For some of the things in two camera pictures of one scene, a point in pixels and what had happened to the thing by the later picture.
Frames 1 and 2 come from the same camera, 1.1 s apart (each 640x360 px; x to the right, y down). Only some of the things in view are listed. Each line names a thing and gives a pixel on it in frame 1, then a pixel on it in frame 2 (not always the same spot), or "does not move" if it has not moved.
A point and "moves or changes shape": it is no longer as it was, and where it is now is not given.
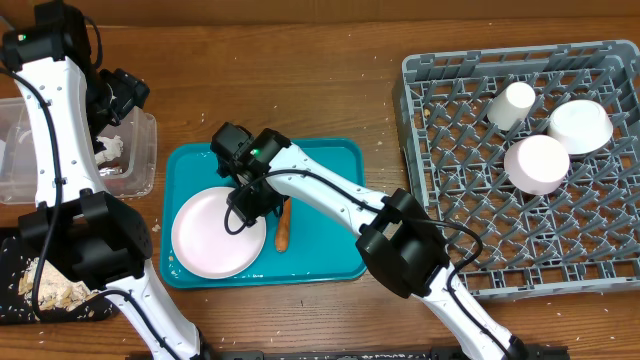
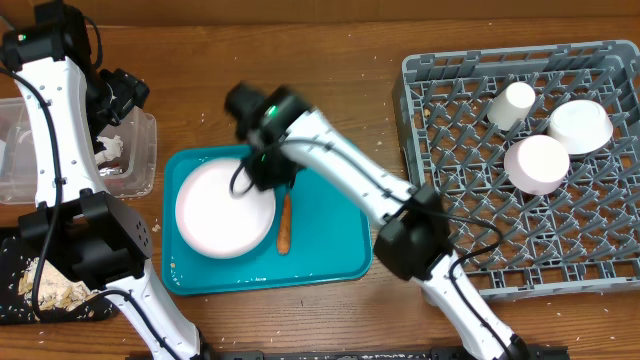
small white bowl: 536,163 does not move
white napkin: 114,147 does not move
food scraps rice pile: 55,291 does not move
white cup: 511,105 does not move
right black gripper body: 255,206 to 270,173
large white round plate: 202,243 moves or changes shape
